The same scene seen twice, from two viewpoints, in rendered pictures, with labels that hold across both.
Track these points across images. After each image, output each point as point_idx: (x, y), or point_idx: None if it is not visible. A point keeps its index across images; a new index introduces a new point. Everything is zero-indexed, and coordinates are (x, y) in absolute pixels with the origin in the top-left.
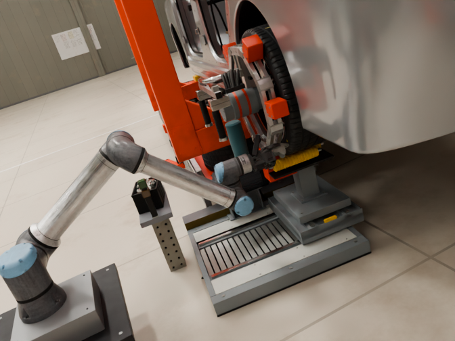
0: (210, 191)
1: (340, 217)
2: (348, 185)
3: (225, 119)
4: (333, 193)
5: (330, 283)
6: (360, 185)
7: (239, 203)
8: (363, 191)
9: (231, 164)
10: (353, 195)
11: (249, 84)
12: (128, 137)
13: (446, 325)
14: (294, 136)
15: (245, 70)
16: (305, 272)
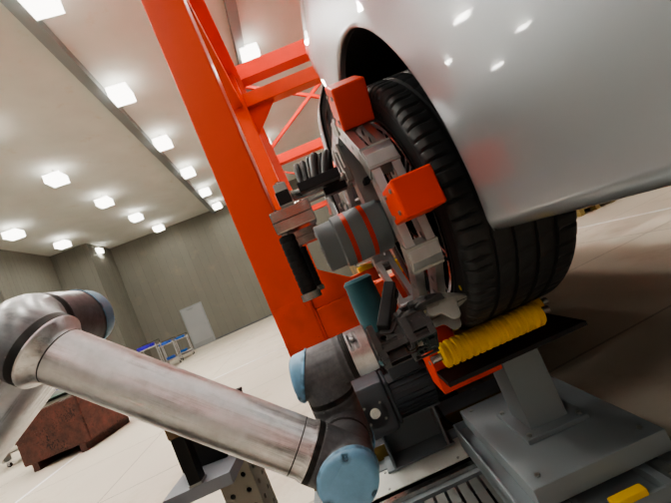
0: (235, 434)
1: (660, 492)
2: (613, 392)
3: (328, 264)
4: (605, 416)
5: None
6: (641, 390)
7: (328, 474)
8: (658, 405)
9: (325, 350)
10: (636, 413)
11: (367, 195)
12: (58, 296)
13: None
14: (473, 267)
15: (356, 171)
16: None
